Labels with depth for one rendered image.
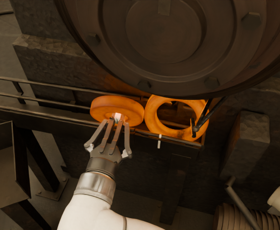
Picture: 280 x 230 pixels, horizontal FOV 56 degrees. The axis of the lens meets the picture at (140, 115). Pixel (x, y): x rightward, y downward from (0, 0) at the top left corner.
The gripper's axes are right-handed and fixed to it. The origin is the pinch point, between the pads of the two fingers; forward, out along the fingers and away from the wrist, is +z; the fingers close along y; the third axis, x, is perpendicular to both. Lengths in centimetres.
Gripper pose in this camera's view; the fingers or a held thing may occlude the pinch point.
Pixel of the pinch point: (120, 111)
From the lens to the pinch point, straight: 75.8
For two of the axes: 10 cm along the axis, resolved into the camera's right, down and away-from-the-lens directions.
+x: -0.4, -5.9, -8.1
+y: 9.8, 1.5, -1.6
